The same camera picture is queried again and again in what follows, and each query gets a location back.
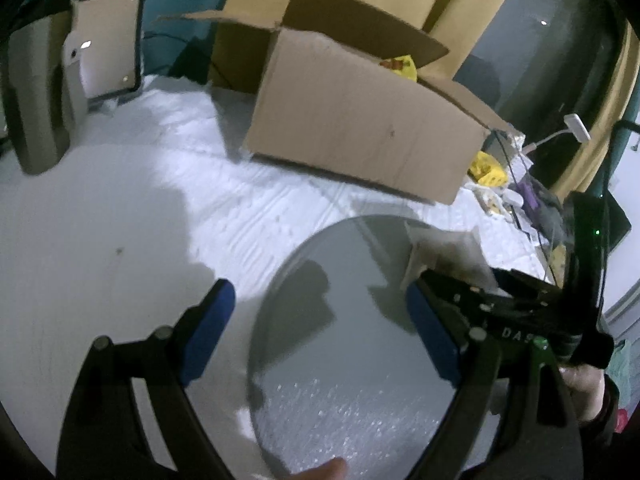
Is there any white tablet stand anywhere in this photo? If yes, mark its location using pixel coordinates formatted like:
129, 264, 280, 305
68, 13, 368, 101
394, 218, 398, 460
61, 30, 95, 122

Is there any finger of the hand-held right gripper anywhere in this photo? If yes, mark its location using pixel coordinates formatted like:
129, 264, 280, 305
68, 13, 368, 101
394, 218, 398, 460
491, 267, 563, 302
417, 269, 503, 328

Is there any rectangular black framed mirror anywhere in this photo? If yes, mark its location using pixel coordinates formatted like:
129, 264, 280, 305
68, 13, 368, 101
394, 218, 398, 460
70, 0, 146, 101

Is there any pale clear snack packet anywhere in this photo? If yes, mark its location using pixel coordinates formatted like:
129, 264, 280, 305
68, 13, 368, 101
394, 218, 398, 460
400, 222, 501, 295

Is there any person's right forearm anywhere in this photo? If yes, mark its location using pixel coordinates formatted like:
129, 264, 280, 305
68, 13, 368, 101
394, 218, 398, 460
577, 374, 622, 453

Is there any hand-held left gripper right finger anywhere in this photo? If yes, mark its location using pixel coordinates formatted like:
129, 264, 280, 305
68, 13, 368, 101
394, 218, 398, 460
405, 280, 583, 480

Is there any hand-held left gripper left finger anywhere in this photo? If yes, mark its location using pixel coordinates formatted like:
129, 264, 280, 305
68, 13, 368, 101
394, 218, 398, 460
55, 277, 237, 480

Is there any white adapter with cable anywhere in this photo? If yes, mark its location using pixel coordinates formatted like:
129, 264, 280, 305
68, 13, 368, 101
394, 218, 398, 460
522, 114, 592, 155

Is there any yellow dotted bag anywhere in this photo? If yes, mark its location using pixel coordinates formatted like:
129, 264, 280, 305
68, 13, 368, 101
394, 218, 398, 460
467, 151, 508, 187

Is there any person's right hand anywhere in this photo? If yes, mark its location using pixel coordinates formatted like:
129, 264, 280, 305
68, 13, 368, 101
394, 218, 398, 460
559, 364, 608, 422

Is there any yellow snack packet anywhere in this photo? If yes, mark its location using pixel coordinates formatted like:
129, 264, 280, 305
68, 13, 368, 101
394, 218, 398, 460
377, 54, 418, 83

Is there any round glass tray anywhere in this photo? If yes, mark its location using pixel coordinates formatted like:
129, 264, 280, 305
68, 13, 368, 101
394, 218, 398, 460
247, 214, 501, 480

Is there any cardboard box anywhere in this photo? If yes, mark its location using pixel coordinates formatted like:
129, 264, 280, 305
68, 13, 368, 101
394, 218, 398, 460
155, 0, 513, 206

